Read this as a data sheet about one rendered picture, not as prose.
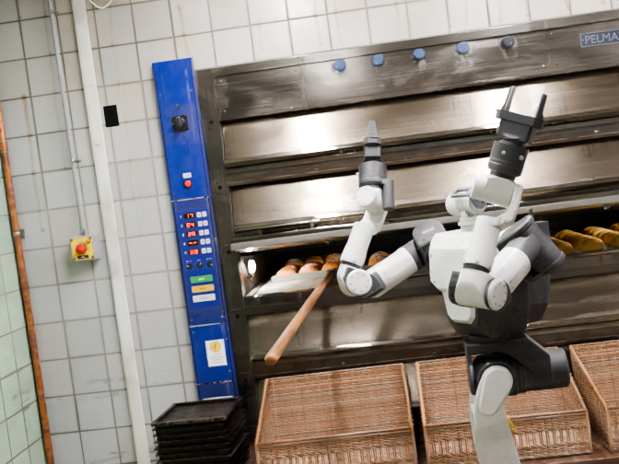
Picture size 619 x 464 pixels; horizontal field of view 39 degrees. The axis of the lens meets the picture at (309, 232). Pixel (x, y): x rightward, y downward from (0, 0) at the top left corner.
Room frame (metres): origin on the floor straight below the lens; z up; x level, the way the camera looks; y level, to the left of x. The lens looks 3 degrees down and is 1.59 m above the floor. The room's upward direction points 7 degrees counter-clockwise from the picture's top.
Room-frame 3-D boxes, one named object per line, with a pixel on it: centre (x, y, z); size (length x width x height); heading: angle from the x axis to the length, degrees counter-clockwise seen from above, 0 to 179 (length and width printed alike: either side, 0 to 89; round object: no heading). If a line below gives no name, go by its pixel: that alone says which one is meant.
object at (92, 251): (3.47, 0.90, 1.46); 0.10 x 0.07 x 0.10; 85
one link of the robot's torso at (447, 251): (2.53, -0.51, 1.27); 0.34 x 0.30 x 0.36; 28
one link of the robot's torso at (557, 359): (2.50, -0.55, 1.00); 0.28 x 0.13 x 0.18; 85
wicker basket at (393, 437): (3.17, -0.01, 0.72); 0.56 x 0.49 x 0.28; 86
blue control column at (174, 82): (4.40, 0.36, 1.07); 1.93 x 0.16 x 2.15; 175
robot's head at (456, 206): (2.50, -0.46, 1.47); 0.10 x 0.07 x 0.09; 28
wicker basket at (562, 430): (3.11, -0.59, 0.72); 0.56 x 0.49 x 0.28; 84
